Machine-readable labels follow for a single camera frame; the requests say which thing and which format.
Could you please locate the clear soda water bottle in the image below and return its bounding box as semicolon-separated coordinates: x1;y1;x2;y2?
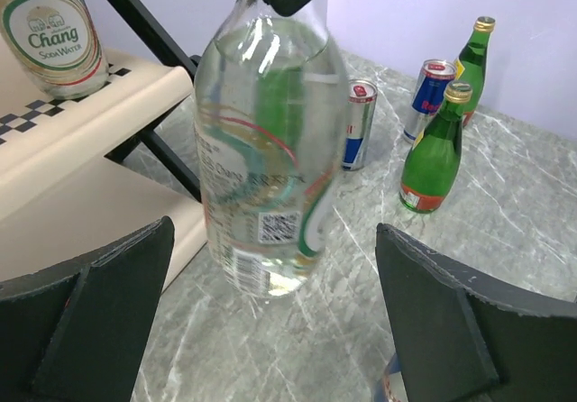
1;0;109;99
194;0;349;298

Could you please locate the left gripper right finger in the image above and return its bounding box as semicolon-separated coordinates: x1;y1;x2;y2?
375;224;576;401

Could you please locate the silver energy drink can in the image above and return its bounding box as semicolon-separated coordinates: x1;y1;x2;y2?
342;79;378;171
372;354;408;402

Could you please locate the blue energy drink can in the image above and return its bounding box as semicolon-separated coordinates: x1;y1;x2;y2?
403;59;456;142

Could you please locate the beige three-tier shelf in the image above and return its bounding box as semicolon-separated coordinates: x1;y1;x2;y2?
1;0;206;282

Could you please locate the green glass bottle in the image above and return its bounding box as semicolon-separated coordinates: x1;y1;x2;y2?
399;79;472;213
454;16;496;126

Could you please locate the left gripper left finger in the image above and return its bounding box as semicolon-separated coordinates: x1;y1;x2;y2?
1;216;175;401

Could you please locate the green glass bottle middle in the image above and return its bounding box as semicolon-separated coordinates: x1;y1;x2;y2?
399;79;472;213

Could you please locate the green glass bottle right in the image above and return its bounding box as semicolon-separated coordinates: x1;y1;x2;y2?
454;16;496;126

